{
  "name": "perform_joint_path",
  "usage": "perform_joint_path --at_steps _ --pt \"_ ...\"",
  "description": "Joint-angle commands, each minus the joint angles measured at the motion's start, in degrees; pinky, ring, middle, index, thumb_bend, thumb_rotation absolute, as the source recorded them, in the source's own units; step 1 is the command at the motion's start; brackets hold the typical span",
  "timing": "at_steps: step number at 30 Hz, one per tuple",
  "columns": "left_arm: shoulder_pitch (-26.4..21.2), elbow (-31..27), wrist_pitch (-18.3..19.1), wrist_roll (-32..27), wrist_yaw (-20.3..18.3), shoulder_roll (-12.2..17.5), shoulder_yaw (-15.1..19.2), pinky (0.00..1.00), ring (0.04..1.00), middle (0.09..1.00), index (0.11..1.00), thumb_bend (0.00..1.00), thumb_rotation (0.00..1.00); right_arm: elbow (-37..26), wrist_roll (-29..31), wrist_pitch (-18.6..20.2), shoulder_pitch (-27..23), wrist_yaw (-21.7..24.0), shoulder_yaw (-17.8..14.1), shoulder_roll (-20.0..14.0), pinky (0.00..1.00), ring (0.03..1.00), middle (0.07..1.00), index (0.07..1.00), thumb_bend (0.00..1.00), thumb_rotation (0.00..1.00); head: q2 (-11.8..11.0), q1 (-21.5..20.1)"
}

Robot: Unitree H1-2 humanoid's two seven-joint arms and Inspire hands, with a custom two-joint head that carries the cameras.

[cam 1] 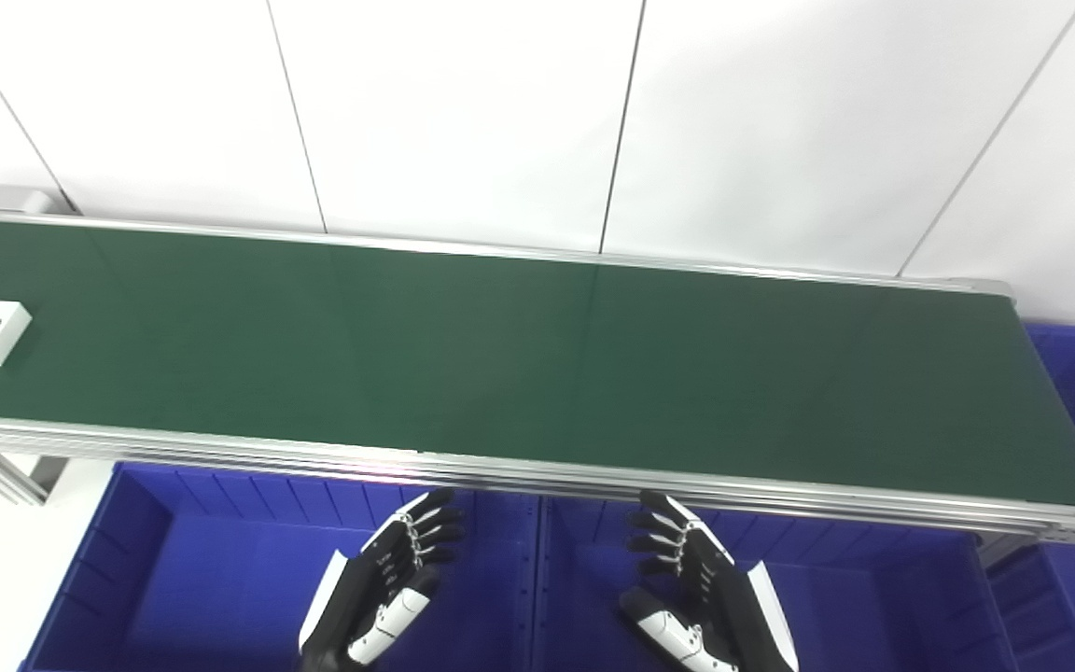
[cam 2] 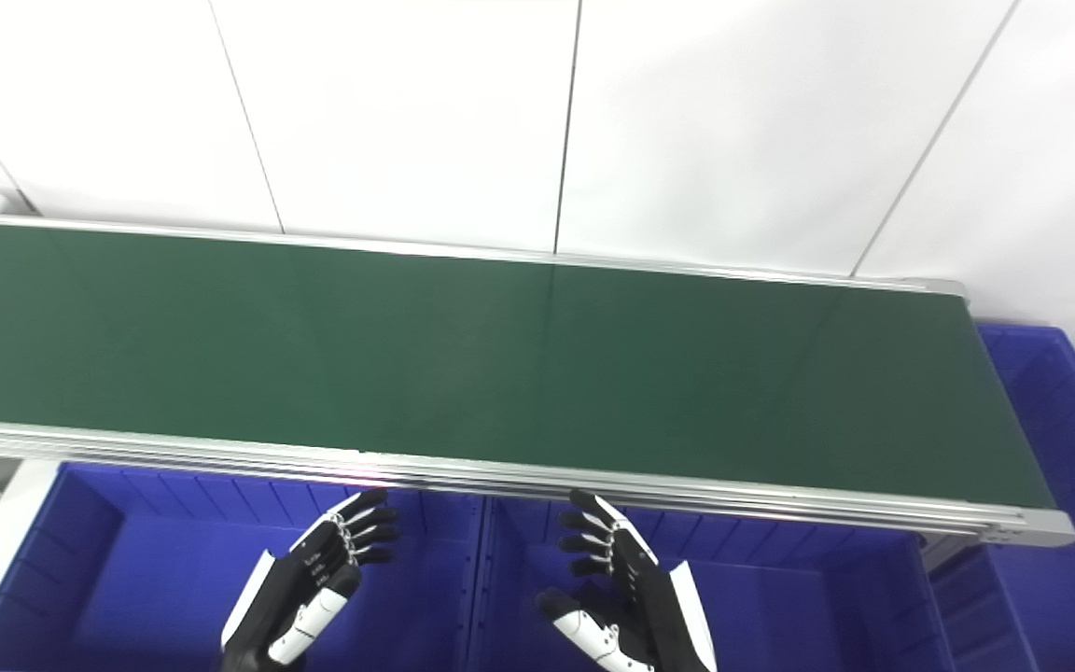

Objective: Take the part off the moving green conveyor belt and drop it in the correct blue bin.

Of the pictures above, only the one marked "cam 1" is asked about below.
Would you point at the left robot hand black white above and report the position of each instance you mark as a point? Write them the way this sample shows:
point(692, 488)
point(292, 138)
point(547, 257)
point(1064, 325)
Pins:
point(379, 583)

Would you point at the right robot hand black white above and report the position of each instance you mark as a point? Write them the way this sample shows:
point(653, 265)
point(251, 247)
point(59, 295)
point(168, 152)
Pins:
point(719, 597)

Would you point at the green conveyor belt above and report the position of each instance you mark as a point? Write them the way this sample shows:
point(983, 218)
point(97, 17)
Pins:
point(220, 450)
point(519, 364)

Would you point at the aluminium conveyor leg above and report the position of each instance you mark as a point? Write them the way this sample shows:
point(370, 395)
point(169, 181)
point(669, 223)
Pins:
point(6, 476)

